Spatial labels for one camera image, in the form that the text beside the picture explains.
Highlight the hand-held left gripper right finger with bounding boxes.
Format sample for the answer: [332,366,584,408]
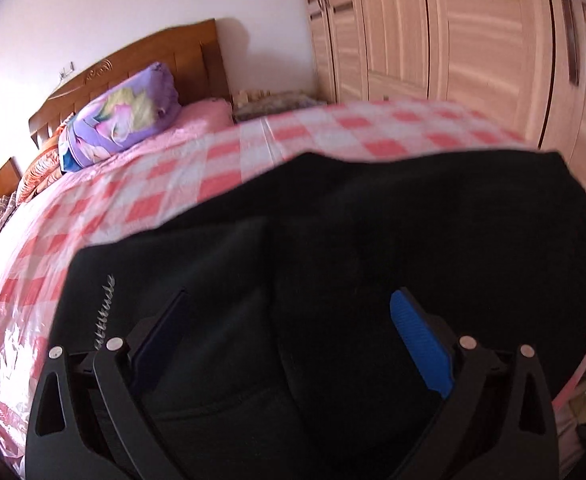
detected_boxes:
[388,287,558,480]

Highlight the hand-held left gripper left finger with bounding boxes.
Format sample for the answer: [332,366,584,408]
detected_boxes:
[24,287,189,480]

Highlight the black pants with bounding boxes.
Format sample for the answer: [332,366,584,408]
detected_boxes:
[50,149,586,480]

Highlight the pink checked bed sheet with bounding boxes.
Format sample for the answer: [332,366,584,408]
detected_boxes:
[0,99,586,466]

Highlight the orange floral pillow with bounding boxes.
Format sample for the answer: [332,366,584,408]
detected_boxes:
[16,120,74,201]

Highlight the purple floral pillow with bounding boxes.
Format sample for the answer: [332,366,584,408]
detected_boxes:
[57,62,183,173]

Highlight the pink pillow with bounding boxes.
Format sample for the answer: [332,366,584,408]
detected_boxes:
[138,99,236,146]

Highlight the nightstand with patterned cloth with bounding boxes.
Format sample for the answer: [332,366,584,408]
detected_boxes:
[233,89,326,122]

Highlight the wooden headboard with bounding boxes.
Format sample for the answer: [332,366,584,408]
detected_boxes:
[28,18,234,148]

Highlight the light wooden wardrobe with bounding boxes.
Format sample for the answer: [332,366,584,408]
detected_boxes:
[298,0,586,221]

